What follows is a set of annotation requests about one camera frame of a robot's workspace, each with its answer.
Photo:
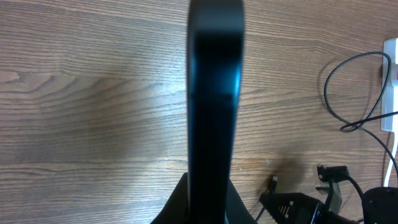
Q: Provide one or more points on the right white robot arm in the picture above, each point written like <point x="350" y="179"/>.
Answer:
<point x="379" y="204"/>

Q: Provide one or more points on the white power strip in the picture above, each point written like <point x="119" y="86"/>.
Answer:
<point x="389" y="98"/>

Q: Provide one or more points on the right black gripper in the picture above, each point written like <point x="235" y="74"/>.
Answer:
<point x="298" y="208"/>

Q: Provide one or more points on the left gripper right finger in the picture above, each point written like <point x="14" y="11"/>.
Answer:
<point x="236" y="212"/>

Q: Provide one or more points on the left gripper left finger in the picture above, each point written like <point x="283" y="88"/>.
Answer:
<point x="175" y="211"/>

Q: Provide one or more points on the blue Galaxy smartphone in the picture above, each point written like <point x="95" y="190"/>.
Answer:
<point x="215" y="39"/>

